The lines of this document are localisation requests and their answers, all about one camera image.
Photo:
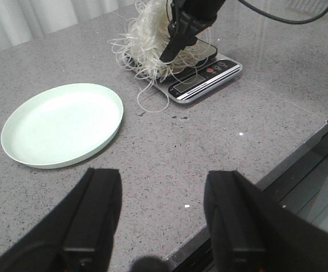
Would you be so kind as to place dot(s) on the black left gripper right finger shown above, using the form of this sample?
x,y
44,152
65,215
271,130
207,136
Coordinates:
x,y
251,232

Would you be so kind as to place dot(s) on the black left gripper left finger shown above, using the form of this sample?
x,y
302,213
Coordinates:
x,y
77,235

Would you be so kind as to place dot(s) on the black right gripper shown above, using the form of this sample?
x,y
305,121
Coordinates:
x,y
189,18

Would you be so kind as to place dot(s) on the white vermicelli noodle bundle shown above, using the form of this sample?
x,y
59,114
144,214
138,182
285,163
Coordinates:
x,y
139,48

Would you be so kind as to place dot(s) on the black silver kitchen scale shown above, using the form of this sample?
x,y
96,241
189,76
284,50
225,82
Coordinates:
x,y
185,85

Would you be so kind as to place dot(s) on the pale green round plate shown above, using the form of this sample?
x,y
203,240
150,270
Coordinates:
x,y
62,126

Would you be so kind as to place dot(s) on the white pleated curtain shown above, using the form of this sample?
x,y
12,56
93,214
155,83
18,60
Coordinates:
x,y
22,21

